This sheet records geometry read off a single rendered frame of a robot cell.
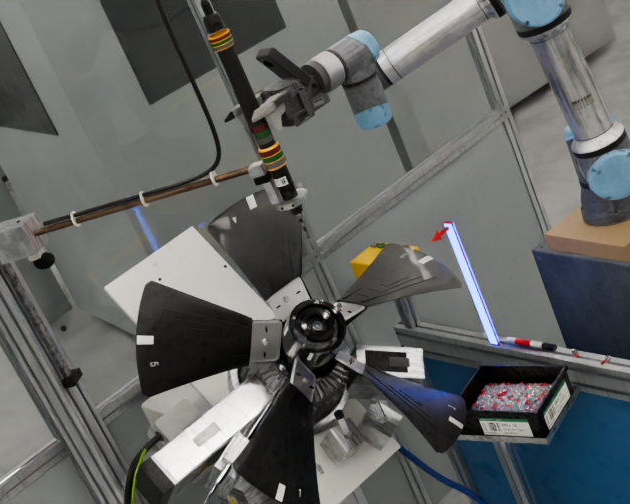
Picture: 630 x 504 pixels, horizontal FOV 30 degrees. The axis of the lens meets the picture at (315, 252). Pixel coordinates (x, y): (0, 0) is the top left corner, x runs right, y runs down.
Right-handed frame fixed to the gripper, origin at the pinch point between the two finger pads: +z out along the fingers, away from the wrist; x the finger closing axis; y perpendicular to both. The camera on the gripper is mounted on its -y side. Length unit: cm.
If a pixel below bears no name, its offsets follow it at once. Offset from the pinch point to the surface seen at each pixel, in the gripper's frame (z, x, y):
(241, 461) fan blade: 37, -12, 52
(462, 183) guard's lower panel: -105, 70, 78
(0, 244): 37, 51, 11
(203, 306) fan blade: 21.4, 7.0, 30.8
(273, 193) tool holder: -0.3, 1.0, 17.4
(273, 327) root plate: 12.0, 1.9, 41.4
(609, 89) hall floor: -347, 217, 165
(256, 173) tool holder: 0.6, 2.3, 12.4
